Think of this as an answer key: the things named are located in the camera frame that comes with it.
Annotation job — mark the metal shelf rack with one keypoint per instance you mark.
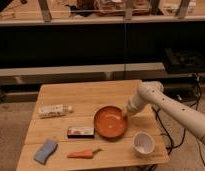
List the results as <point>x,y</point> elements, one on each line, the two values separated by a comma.
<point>54,41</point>

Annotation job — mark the black box on shelf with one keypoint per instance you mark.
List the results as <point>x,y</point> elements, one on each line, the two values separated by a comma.
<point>178,61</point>

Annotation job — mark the orange toy carrot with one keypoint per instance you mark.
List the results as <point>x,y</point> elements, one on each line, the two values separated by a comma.
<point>87,154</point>

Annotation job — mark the orange ceramic bowl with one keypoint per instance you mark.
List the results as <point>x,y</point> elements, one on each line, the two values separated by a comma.
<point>109,122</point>

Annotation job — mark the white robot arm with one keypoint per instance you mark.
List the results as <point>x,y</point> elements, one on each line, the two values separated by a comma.
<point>152,93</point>

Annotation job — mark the blue sponge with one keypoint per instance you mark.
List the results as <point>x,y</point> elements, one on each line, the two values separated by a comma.
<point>45,151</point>

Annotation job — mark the white paper cup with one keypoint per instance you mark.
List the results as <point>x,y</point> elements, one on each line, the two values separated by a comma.
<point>143,143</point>

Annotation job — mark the small red white box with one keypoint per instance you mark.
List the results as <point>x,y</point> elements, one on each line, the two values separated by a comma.
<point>80,132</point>

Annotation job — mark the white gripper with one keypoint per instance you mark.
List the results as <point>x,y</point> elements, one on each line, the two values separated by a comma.
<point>129,109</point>

